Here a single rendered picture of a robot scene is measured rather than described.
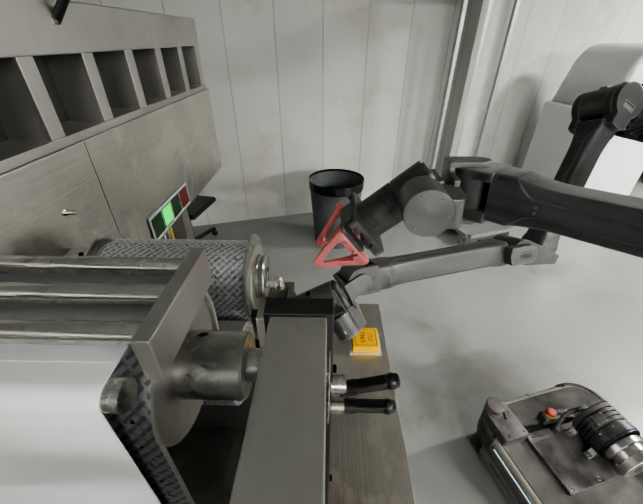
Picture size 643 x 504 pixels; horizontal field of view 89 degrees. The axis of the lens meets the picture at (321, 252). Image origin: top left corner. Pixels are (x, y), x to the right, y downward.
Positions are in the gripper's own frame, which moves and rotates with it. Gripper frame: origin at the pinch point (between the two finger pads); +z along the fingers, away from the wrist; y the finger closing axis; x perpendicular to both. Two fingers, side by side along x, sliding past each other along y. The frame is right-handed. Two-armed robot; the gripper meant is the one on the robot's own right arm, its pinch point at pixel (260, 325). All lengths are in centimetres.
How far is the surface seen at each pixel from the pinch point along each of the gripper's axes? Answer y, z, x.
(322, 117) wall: 274, -2, -13
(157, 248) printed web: -7.1, -1.1, 27.8
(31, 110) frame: 3, 6, 54
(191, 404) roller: -32.6, -12.5, 19.0
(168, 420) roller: -36.2, -14.2, 21.8
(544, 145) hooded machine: 286, -181, -148
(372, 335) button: 10.5, -16.5, -25.9
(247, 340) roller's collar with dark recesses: -30.2, -21.1, 21.8
